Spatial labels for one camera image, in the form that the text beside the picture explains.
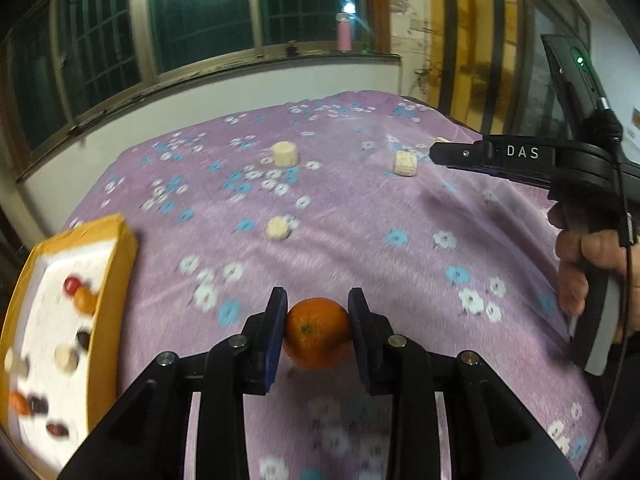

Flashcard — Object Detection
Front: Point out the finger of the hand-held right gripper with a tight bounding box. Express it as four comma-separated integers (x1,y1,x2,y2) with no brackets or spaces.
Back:
430,140,493,173

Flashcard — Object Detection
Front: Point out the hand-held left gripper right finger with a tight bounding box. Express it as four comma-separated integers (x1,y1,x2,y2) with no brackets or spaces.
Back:
347,287,581,480

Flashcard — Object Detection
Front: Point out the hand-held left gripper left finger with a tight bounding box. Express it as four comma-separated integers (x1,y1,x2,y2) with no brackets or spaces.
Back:
57,286,289,480

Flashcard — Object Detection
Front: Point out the large orange mandarin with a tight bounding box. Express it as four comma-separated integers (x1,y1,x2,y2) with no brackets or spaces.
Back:
285,298,353,371

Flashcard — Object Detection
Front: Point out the yellow cardboard box white inside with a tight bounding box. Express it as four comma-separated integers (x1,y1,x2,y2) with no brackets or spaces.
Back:
0,213,138,466

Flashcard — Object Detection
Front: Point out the person's right hand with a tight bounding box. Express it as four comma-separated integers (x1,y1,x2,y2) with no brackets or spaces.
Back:
547,206,640,343

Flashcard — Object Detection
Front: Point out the glass door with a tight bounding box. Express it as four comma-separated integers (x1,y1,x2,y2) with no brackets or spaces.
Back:
520,0,593,141

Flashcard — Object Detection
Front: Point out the gold and black striped panel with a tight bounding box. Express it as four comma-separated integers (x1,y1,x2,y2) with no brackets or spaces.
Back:
434,0,533,133

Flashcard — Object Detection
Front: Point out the purple floral blanket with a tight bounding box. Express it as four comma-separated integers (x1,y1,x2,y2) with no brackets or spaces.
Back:
64,89,613,480

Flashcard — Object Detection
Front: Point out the pink bottle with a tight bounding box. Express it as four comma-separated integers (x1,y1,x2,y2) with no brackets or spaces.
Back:
336,10,353,53

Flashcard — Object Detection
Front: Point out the wall cable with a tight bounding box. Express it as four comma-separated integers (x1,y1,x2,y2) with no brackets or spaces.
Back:
414,64,445,107

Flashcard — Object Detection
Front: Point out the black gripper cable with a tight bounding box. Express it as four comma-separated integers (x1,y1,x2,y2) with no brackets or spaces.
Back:
595,97,640,466

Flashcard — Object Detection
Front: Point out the barred window wooden frame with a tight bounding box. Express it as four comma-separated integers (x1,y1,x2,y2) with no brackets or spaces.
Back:
0,0,391,183

